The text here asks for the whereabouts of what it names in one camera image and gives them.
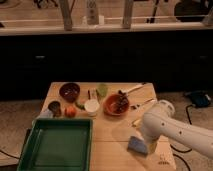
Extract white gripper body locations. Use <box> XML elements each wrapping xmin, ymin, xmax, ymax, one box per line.
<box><xmin>141</xmin><ymin>132</ymin><xmax>159</xmax><ymax>154</ymax></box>

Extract blue sponge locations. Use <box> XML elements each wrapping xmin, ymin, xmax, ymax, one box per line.
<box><xmin>128</xmin><ymin>136</ymin><xmax>148</xmax><ymax>155</ymax></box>

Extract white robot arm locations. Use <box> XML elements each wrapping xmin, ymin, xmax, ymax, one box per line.
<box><xmin>139</xmin><ymin>100</ymin><xmax>213</xmax><ymax>159</ymax></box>

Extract green plastic tray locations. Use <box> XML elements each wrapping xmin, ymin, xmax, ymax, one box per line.
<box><xmin>17</xmin><ymin>119</ymin><xmax>93</xmax><ymax>171</ymax></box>

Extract orange bowl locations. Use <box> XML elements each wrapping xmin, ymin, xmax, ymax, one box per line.
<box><xmin>103</xmin><ymin>94</ymin><xmax>130</xmax><ymax>116</ymax></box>

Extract dark blue device on floor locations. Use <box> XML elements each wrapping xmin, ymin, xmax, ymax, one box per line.
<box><xmin>188</xmin><ymin>92</ymin><xmax>211</xmax><ymax>108</ymax></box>

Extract green cup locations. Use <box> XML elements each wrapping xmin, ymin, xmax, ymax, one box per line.
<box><xmin>97</xmin><ymin>83</ymin><xmax>108</xmax><ymax>97</ymax></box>

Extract white cup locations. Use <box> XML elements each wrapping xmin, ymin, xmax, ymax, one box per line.
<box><xmin>84</xmin><ymin>99</ymin><xmax>100</xmax><ymax>116</ymax></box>

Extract green vegetable piece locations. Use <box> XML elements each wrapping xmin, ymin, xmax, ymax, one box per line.
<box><xmin>75</xmin><ymin>101</ymin><xmax>85</xmax><ymax>110</ymax></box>

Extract orange fruit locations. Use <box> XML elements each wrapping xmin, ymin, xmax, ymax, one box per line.
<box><xmin>64</xmin><ymin>106</ymin><xmax>76</xmax><ymax>118</ymax></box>

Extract dark brown bowl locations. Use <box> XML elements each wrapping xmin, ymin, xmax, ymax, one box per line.
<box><xmin>59</xmin><ymin>83</ymin><xmax>80</xmax><ymax>103</ymax></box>

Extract dark metal cup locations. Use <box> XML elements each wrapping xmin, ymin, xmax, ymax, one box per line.
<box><xmin>48</xmin><ymin>101</ymin><xmax>62</xmax><ymax>117</ymax></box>

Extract yellow handled knife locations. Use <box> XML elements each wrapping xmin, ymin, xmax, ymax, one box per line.
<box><xmin>132</xmin><ymin>119</ymin><xmax>142</xmax><ymax>128</ymax></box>

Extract black floor cable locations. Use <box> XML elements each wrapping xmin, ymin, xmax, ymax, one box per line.
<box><xmin>185</xmin><ymin>104</ymin><xmax>198</xmax><ymax>134</ymax></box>

